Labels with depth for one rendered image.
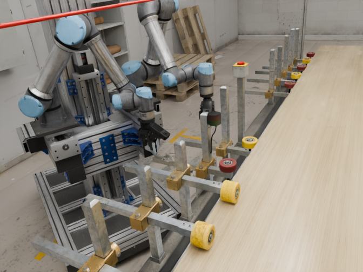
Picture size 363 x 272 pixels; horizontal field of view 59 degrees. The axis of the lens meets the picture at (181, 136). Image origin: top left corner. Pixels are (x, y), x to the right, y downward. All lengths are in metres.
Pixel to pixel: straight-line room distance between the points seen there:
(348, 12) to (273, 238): 8.14
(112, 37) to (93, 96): 2.68
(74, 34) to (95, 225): 0.85
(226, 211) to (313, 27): 8.13
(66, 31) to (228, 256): 1.09
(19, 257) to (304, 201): 2.06
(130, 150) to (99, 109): 0.31
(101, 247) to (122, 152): 1.08
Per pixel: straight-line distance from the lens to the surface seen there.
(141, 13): 1.70
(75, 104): 2.05
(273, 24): 9.30
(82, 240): 2.30
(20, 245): 2.81
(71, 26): 1.50
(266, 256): 1.08
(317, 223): 1.22
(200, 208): 1.56
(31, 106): 1.66
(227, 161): 1.50
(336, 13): 9.03
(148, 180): 1.11
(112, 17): 4.56
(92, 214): 0.93
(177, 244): 1.41
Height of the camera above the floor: 1.69
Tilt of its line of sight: 26 degrees down
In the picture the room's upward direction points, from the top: 6 degrees counter-clockwise
